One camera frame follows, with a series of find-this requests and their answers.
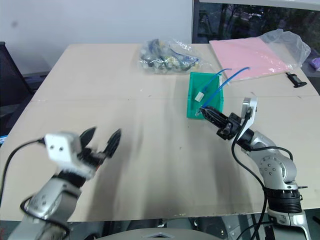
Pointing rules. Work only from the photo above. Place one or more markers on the dark glass window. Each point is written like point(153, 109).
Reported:
point(255, 17)

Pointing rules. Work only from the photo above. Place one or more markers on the purple bag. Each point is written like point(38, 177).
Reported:
point(315, 62)

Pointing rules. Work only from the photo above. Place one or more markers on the black mesh office chair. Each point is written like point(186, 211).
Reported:
point(13, 75)

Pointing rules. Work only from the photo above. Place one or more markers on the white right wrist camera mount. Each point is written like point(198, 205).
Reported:
point(250, 112)

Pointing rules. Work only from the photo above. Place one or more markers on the brown cardboard table cover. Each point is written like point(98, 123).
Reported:
point(140, 150)

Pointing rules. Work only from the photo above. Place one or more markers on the small black plastic clip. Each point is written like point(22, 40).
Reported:
point(295, 80)

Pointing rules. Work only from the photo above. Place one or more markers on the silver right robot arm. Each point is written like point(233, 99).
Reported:
point(277, 165)

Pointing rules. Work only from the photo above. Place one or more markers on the white coupler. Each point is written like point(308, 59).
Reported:
point(199, 96)

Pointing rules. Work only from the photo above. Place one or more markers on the green plastic bin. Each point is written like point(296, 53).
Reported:
point(194, 100)

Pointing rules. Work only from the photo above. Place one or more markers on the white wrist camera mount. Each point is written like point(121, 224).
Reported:
point(61, 147)
point(250, 112)

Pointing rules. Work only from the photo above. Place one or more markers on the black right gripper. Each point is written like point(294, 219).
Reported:
point(230, 126)

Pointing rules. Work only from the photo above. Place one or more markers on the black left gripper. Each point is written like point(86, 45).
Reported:
point(91, 157)

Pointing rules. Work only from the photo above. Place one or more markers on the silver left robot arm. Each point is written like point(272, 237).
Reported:
point(53, 197)

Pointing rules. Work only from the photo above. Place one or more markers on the grey robot torso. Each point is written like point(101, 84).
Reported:
point(157, 235)

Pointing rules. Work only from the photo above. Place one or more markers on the pink foam sheet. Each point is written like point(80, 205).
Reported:
point(245, 57)

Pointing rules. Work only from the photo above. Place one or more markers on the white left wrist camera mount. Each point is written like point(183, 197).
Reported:
point(61, 147)

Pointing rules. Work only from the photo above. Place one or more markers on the clear empty plastic bag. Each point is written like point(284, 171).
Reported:
point(290, 46)

